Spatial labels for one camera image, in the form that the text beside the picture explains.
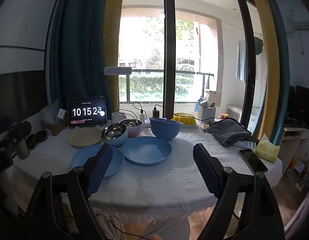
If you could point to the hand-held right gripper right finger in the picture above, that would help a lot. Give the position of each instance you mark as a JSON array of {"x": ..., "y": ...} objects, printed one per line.
[{"x": 207, "y": 172}]

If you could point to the large blue plastic bowl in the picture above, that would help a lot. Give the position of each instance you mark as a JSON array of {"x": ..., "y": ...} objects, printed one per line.
[{"x": 165, "y": 130}]

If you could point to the black charger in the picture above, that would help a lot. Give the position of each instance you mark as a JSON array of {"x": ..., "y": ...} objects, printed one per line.
[{"x": 156, "y": 113}]

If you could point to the small white carton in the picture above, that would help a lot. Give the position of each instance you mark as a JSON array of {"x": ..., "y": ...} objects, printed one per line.
[{"x": 203, "y": 103}]

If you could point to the grey towel cloth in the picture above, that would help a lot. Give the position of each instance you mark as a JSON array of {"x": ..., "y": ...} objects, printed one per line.
[{"x": 229, "y": 131}]

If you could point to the white air conditioner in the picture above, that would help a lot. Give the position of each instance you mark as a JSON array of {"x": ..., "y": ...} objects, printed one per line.
[{"x": 305, "y": 26}]

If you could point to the hanging light blue towel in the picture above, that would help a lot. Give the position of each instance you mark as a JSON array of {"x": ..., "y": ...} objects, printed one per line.
[{"x": 241, "y": 62}]

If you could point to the dark blue curtain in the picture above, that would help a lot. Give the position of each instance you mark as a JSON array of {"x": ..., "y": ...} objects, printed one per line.
[{"x": 77, "y": 42}]

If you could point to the dark teal hanging item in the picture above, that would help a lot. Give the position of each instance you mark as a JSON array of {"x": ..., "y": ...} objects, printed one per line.
[{"x": 258, "y": 45}]

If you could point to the clear plastic bag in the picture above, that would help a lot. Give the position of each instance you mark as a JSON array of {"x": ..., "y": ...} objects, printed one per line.
[{"x": 50, "y": 112}]

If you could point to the black smartphone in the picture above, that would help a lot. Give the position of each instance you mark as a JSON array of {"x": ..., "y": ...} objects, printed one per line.
[{"x": 253, "y": 160}]

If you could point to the white charger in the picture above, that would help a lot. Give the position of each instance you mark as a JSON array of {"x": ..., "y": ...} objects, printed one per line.
[{"x": 142, "y": 117}]

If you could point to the small white box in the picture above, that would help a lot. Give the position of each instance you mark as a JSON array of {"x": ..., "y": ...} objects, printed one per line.
[{"x": 62, "y": 113}]

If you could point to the beige plate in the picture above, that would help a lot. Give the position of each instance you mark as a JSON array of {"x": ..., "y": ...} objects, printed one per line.
[{"x": 82, "y": 137}]

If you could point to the stainless steel bottle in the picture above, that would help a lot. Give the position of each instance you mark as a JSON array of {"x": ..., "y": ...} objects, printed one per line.
[{"x": 22, "y": 151}]

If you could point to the blue plastic bag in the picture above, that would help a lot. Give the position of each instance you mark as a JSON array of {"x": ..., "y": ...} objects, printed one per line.
[{"x": 198, "y": 103}]

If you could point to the steel bowl pink outside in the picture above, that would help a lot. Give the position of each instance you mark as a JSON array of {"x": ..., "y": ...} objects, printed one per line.
[{"x": 134, "y": 131}]

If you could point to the white power strip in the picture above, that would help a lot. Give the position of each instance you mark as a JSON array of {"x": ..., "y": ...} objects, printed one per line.
[{"x": 147, "y": 123}]

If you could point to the white textured tablecloth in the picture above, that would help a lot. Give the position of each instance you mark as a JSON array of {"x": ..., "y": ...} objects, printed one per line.
[{"x": 157, "y": 180}]

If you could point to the yellow wipes packet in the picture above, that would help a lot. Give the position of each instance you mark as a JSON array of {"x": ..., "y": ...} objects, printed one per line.
[{"x": 183, "y": 118}]

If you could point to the blue plate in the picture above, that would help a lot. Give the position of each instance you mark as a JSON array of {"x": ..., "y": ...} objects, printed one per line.
[
  {"x": 147, "y": 151},
  {"x": 79, "y": 161}
]

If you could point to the black sliding door frame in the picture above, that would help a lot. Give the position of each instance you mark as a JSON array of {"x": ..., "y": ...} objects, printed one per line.
[{"x": 169, "y": 42}]

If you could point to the yellow tissue pack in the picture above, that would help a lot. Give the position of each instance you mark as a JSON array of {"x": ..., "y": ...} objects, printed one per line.
[{"x": 267, "y": 150}]

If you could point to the pile of small packets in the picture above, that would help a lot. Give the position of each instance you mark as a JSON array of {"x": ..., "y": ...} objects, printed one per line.
[{"x": 207, "y": 127}]

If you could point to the steel bowl blue outside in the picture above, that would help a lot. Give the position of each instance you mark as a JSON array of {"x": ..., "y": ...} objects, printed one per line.
[{"x": 112, "y": 131}]

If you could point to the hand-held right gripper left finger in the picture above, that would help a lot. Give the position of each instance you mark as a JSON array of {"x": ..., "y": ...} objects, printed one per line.
[{"x": 99, "y": 170}]

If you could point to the dark metal railing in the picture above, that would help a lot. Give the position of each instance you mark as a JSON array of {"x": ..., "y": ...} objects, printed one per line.
[{"x": 187, "y": 73}]

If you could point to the teal curtain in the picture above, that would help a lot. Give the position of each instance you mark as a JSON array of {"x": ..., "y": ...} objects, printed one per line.
[{"x": 284, "y": 67}]

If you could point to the white perforated basket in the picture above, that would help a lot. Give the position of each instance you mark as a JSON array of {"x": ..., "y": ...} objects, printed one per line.
[{"x": 207, "y": 113}]

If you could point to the black monitor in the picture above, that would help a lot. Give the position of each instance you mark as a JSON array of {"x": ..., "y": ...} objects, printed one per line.
[{"x": 303, "y": 105}]

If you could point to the tablet with clock display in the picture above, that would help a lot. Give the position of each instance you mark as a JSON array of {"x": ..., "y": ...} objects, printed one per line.
[{"x": 87, "y": 111}]

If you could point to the wooden side desk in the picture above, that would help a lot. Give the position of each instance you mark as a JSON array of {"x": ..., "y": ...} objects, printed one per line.
[{"x": 292, "y": 140}]

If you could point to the beige rounded object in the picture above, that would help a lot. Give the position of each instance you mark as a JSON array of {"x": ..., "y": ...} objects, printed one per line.
[{"x": 212, "y": 104}]

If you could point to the white and blue carton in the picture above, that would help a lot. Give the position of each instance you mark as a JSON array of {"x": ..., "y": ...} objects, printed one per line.
[{"x": 247, "y": 145}]

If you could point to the yellow lid jar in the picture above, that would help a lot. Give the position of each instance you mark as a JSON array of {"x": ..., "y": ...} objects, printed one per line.
[{"x": 225, "y": 116}]

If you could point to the yellow curtain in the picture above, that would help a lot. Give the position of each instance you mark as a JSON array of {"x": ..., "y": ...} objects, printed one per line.
[
  {"x": 267, "y": 42},
  {"x": 112, "y": 42}
]

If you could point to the white appliance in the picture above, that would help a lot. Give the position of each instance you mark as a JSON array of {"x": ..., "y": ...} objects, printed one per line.
[{"x": 234, "y": 113}]

